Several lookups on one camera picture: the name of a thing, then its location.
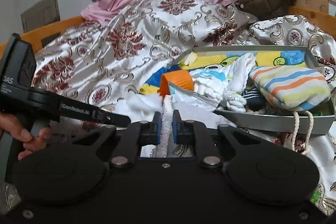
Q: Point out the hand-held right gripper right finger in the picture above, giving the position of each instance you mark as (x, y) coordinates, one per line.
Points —
(175, 132)

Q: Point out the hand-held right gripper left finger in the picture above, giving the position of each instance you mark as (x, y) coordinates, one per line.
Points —
(157, 132)

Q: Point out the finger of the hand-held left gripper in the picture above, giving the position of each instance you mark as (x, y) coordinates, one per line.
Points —
(78, 111)

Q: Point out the white fluffy cloth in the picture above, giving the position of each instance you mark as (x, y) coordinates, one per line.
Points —
(166, 119)

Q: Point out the grey tray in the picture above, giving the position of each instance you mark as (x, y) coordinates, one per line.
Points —
(262, 121)

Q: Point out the striped towel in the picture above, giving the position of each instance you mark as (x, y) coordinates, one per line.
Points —
(288, 87)

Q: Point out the person's left hand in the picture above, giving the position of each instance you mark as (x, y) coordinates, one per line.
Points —
(15, 129)

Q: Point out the orange cloth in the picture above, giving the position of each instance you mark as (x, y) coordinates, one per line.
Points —
(178, 79)

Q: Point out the white printed cloth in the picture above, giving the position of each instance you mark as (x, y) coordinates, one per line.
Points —
(207, 85)

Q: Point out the white grey sock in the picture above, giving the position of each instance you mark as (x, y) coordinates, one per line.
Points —
(235, 102)

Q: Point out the floral satin blanket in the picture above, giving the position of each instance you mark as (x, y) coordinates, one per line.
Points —
(118, 37)

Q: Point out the navy striped sock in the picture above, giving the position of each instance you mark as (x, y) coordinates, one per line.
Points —
(253, 99)

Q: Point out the white knitted sock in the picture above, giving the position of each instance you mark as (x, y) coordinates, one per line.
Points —
(241, 69)

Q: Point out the colourful cartoon towel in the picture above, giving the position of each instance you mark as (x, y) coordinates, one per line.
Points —
(267, 58)

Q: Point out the wooden bed frame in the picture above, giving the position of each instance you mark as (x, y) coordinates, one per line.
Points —
(39, 32)

